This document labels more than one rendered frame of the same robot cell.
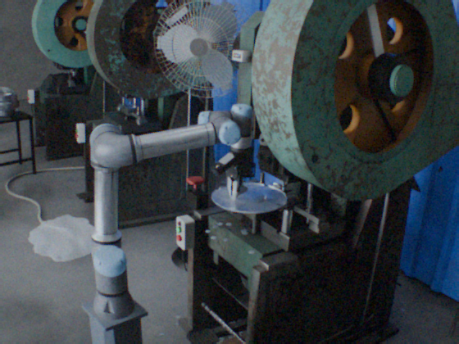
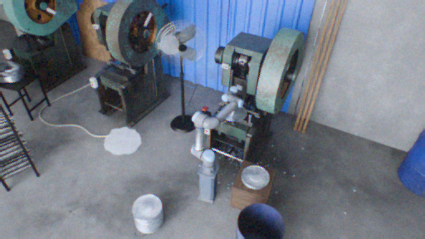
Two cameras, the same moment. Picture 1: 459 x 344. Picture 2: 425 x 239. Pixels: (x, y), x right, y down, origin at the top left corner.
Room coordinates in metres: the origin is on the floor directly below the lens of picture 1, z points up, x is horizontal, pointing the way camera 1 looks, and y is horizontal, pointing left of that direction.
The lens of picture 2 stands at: (-0.32, 1.40, 2.84)
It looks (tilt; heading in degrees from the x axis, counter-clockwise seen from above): 40 degrees down; 331
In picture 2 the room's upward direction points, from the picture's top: 2 degrees clockwise
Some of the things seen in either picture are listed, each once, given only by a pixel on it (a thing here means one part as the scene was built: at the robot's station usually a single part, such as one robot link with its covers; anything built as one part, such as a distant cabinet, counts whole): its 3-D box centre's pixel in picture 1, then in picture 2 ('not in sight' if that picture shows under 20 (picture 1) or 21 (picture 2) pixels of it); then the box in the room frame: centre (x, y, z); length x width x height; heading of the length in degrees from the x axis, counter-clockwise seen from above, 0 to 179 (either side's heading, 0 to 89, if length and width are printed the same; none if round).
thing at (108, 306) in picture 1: (113, 296); (208, 165); (1.45, 0.41, 0.50); 0.15 x 0.15 x 0.10
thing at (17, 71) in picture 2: (5, 130); (19, 88); (3.97, 2.11, 0.40); 0.45 x 0.40 x 0.79; 46
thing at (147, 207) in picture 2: not in sight; (147, 207); (1.44, 1.11, 0.25); 0.29 x 0.29 x 0.01
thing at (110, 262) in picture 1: (110, 268); (208, 158); (1.45, 0.42, 0.62); 0.13 x 0.12 x 0.14; 21
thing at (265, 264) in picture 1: (342, 280); (262, 127); (1.74, -0.47, 0.45); 0.92 x 0.12 x 0.90; 124
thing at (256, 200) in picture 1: (249, 196); (233, 112); (1.79, -0.06, 0.79); 0.29 x 0.29 x 0.01
